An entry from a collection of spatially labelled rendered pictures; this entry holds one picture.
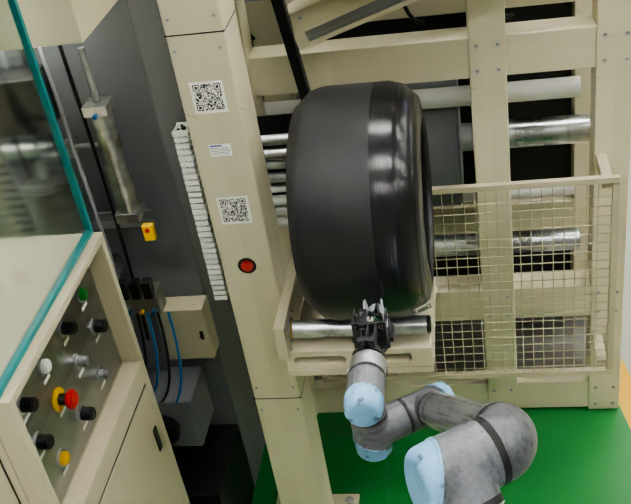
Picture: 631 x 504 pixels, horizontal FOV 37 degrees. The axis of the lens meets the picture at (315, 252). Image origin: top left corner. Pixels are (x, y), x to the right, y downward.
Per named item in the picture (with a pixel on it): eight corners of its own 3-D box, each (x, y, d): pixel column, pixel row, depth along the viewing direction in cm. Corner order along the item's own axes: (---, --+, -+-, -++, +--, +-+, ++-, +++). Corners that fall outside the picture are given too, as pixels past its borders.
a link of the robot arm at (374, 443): (415, 448, 190) (409, 408, 184) (366, 471, 187) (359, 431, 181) (396, 425, 196) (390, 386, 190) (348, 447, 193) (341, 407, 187)
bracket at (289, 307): (278, 360, 229) (272, 329, 224) (299, 266, 262) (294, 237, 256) (292, 360, 229) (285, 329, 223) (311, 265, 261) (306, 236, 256)
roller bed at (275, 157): (259, 232, 270) (240, 141, 253) (267, 205, 282) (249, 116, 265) (327, 228, 266) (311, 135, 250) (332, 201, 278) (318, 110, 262)
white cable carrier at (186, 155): (214, 300, 237) (171, 132, 210) (218, 288, 241) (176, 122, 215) (231, 299, 236) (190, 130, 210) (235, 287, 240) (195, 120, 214)
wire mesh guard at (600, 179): (323, 383, 302) (288, 198, 264) (324, 379, 304) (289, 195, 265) (612, 374, 286) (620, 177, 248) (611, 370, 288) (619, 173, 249)
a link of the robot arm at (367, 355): (387, 389, 188) (347, 390, 190) (389, 374, 192) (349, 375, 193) (383, 360, 184) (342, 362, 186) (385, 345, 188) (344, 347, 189)
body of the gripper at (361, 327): (387, 305, 197) (384, 341, 187) (392, 336, 201) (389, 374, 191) (351, 306, 198) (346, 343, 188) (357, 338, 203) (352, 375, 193)
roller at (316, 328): (286, 327, 228) (288, 316, 232) (288, 342, 230) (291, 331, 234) (430, 321, 222) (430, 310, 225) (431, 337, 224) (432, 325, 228)
